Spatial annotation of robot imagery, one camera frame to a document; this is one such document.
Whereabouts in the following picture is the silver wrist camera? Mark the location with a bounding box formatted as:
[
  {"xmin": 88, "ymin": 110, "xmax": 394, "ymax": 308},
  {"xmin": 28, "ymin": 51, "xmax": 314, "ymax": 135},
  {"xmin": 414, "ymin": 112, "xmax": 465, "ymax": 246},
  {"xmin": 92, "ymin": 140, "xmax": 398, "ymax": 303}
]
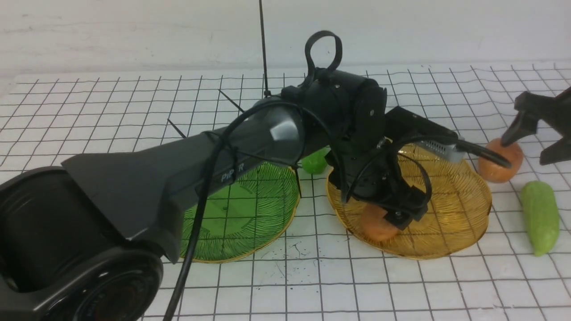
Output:
[{"xmin": 416, "ymin": 140, "xmax": 466, "ymax": 163}]

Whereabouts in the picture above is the green glass plate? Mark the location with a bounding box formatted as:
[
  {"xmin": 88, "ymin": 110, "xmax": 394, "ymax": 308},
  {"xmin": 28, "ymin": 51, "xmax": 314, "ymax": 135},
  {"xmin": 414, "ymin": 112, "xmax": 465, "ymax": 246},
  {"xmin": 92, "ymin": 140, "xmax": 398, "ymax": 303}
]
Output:
[{"xmin": 194, "ymin": 163, "xmax": 300, "ymax": 263}]

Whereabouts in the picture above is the orange potato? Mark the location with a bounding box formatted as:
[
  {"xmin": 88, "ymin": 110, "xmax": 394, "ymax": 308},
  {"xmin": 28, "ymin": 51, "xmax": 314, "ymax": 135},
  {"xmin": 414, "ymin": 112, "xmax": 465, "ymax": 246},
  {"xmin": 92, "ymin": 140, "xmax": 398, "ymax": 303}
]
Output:
[
  {"xmin": 360, "ymin": 204, "xmax": 400, "ymax": 242},
  {"xmin": 477, "ymin": 138, "xmax": 524, "ymax": 183}
]

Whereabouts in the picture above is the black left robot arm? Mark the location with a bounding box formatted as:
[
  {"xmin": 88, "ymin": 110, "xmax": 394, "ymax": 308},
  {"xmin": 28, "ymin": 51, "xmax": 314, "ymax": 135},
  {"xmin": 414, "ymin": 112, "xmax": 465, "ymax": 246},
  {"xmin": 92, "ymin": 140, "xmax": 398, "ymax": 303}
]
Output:
[{"xmin": 1, "ymin": 68, "xmax": 432, "ymax": 321}]

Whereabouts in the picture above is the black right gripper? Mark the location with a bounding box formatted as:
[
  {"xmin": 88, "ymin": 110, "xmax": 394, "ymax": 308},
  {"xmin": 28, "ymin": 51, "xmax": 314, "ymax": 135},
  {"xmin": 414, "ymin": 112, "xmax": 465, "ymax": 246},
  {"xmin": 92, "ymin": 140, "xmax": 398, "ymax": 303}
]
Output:
[{"xmin": 501, "ymin": 88, "xmax": 571, "ymax": 166}]

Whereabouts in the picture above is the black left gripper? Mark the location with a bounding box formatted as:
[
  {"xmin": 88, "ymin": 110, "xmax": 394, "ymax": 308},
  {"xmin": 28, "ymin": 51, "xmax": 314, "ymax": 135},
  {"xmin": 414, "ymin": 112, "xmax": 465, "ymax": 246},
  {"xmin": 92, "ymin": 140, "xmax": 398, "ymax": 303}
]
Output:
[{"xmin": 326, "ymin": 136, "xmax": 432, "ymax": 231}]

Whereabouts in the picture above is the pointed pale green gourd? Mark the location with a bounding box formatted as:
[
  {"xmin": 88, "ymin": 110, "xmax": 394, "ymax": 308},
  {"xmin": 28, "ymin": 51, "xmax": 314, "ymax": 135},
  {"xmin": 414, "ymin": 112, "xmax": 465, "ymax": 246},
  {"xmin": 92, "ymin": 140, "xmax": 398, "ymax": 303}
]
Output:
[{"xmin": 521, "ymin": 181, "xmax": 559, "ymax": 257}]

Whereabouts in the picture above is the black camera cable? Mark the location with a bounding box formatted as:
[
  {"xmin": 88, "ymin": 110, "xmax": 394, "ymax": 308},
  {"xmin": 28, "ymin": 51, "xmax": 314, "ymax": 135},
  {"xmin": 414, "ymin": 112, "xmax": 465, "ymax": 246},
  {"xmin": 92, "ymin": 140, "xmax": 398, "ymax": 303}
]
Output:
[{"xmin": 163, "ymin": 102, "xmax": 511, "ymax": 321}]

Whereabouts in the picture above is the amber glass plate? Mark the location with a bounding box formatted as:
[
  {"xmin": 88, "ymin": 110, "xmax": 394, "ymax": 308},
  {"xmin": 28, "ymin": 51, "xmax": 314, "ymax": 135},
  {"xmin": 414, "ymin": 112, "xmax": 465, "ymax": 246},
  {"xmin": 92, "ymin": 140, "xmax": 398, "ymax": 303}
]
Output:
[{"xmin": 326, "ymin": 144, "xmax": 493, "ymax": 260}]

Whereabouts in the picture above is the smooth green cucumber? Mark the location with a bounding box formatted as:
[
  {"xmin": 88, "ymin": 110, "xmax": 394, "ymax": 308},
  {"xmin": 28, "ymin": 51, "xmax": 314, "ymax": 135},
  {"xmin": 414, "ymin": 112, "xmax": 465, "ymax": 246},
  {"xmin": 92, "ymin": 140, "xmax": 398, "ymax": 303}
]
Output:
[{"xmin": 301, "ymin": 147, "xmax": 330, "ymax": 175}]

